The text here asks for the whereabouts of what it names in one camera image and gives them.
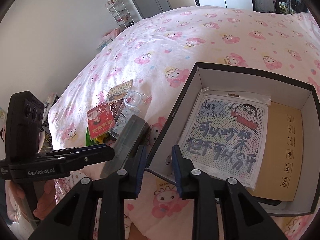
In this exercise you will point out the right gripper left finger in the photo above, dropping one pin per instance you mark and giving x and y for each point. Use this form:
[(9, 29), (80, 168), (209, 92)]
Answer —
[(74, 217)]

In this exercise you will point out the clear phone case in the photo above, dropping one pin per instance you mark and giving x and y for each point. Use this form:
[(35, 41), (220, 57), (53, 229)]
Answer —
[(134, 103)]

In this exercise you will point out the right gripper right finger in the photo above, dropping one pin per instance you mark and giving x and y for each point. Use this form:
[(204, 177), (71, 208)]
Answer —
[(242, 216)]

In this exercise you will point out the white wire shelf rack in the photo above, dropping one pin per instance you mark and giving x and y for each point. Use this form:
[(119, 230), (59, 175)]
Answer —
[(120, 13)]

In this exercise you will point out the left hand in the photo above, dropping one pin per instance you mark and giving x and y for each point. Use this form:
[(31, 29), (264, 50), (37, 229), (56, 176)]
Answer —
[(45, 204)]

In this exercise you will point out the brown cardboard sheet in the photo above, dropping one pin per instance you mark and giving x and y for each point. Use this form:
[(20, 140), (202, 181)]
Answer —
[(282, 162)]

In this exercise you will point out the cartoon diamond painting kit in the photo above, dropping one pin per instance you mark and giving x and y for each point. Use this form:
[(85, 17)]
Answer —
[(225, 137)]

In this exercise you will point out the red cartoon card pack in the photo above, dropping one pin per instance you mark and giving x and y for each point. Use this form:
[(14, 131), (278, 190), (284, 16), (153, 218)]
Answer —
[(99, 119)]

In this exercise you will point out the pink cartoon print bedspread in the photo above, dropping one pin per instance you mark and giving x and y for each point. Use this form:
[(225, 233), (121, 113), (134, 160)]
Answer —
[(158, 54)]

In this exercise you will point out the green yellow toy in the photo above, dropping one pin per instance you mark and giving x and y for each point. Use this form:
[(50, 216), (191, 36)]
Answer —
[(102, 139)]

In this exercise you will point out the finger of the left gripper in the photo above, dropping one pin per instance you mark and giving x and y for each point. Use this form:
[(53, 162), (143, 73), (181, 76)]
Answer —
[(74, 161), (73, 150)]

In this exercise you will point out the black cardboard box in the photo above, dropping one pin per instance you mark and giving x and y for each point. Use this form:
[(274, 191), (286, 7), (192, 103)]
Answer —
[(259, 85)]

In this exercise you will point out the cartoon sticker pack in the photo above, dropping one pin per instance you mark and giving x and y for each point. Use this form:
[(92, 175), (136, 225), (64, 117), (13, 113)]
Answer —
[(118, 92)]

